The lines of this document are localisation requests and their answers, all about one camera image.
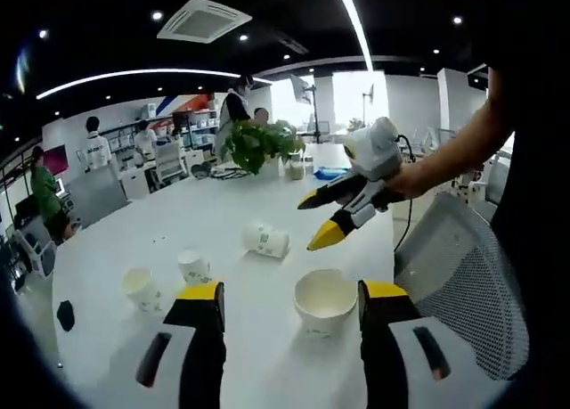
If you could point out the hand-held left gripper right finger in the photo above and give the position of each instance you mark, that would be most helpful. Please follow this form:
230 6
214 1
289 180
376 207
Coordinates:
387 337

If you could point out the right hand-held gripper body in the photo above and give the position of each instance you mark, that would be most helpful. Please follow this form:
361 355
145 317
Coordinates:
374 152

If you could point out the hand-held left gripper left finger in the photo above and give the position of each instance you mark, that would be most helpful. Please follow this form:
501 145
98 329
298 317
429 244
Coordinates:
196 337

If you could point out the wide white paper cup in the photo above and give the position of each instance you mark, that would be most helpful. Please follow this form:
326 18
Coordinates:
325 320

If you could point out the printed paper cup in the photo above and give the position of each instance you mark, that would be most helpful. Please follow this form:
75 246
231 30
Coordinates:
196 271
263 242
144 293

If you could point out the person's right hand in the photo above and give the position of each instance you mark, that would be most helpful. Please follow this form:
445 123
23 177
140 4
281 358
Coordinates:
405 184

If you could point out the blue packet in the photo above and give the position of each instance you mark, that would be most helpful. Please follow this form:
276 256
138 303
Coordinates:
329 173

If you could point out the clear glass jar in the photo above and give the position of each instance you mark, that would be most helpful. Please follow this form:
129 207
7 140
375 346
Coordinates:
308 167

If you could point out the glass jar with beige contents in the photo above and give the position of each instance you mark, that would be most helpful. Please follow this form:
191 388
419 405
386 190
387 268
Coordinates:
294 170

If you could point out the black tripod stand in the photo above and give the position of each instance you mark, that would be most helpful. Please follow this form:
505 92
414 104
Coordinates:
369 106

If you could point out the white table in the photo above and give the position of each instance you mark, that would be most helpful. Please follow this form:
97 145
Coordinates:
267 204

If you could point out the potted green plant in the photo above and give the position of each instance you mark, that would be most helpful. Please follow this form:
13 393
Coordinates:
254 146

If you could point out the white mesh chair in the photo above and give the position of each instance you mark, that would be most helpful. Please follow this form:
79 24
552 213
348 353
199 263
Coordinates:
467 284

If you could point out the white panel on black stand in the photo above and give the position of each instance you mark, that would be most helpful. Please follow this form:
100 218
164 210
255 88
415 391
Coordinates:
300 90

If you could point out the small black object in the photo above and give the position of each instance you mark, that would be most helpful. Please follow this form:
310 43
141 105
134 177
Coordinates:
66 315

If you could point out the long ceiling light strip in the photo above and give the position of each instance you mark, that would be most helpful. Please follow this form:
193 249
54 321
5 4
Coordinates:
356 21

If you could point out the white low cabinet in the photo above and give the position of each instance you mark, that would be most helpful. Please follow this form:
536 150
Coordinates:
133 186

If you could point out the white slatted office chair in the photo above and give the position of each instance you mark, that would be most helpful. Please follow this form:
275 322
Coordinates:
169 159

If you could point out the person's black shirt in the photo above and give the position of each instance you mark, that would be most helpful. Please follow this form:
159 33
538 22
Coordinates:
534 204

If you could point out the grey chair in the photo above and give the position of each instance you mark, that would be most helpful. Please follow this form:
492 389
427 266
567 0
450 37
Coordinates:
98 199

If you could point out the ceiling air conditioner unit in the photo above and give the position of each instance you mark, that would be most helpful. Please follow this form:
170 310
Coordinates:
202 21

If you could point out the pink screen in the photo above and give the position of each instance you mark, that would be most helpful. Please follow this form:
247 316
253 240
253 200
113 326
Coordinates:
55 159

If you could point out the curved ceiling light strip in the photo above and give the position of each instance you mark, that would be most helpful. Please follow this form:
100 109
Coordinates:
133 74

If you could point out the wall shelf with boxes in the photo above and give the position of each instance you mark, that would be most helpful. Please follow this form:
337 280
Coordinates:
196 124

